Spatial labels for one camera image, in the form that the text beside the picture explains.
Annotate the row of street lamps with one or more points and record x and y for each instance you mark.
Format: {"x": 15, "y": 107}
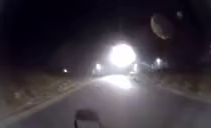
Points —
{"x": 98, "y": 66}

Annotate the bright street lamp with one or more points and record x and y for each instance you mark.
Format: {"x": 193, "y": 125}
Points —
{"x": 122, "y": 55}

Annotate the grey asphalt road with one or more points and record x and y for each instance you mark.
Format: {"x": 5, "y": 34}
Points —
{"x": 126, "y": 106}

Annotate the robot's own part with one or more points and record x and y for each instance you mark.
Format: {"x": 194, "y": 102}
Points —
{"x": 87, "y": 120}

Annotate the dry grass verge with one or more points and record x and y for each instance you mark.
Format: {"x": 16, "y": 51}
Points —
{"x": 23, "y": 87}
{"x": 189, "y": 82}

